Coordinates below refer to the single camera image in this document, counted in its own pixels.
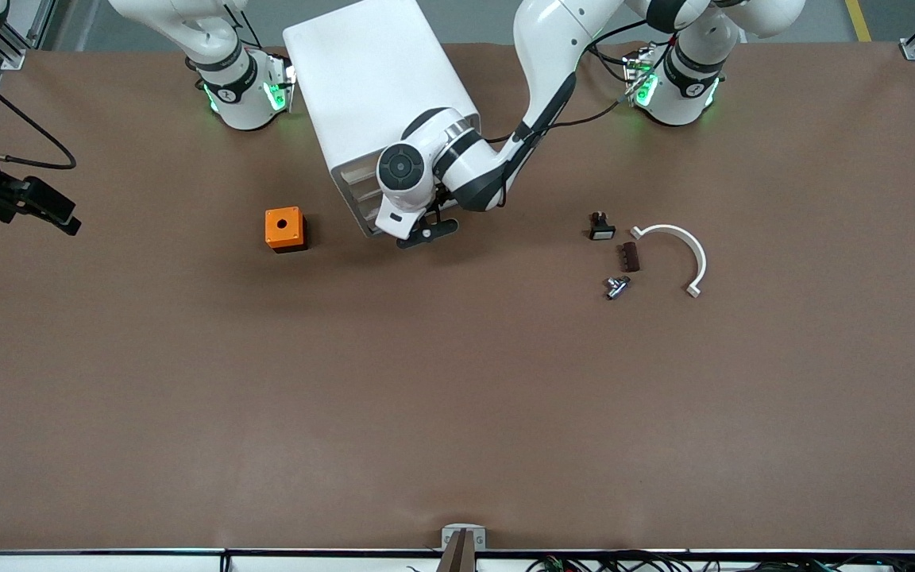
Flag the orange button box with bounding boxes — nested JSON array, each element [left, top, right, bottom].
[[264, 207, 308, 253]]

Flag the white drawer cabinet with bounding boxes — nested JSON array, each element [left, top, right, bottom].
[[282, 0, 485, 239]]

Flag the brown table mat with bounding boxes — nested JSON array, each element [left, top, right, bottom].
[[0, 40, 915, 554]]

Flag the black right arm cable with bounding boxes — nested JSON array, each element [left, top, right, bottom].
[[0, 40, 78, 171]]

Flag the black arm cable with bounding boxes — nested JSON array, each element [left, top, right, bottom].
[[485, 19, 678, 146], [0, 40, 78, 171]]

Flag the white table edge rail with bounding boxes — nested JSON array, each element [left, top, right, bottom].
[[0, 548, 915, 572]]

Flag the grey mount bracket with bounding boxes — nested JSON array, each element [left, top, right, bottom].
[[437, 524, 487, 572]]

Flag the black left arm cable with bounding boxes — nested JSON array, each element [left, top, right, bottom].
[[485, 19, 678, 146]]

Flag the black base cable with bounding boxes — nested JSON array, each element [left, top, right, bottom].
[[585, 44, 637, 85]]

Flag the white curved bracket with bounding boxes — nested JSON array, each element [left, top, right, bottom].
[[630, 224, 708, 300]]

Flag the black cable bundle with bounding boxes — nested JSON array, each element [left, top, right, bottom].
[[527, 552, 915, 572]]

